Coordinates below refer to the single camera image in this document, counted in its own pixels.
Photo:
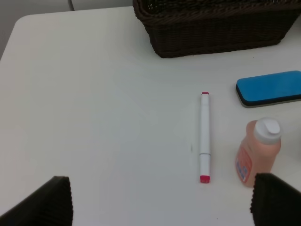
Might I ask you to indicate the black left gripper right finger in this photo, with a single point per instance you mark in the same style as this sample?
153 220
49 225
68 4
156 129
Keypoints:
274 202

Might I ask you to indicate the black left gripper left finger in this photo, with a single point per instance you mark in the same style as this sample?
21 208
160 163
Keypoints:
50 205

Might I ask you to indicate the pink lotion bottle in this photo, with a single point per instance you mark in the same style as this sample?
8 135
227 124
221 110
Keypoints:
258 150

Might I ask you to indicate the white red-capped marker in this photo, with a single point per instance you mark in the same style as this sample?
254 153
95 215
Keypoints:
204 155

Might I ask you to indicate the blue whiteboard eraser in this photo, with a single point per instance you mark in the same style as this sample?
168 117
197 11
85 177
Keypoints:
270 89

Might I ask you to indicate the dark brown wicker basket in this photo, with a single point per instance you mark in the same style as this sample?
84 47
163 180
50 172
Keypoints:
178 28

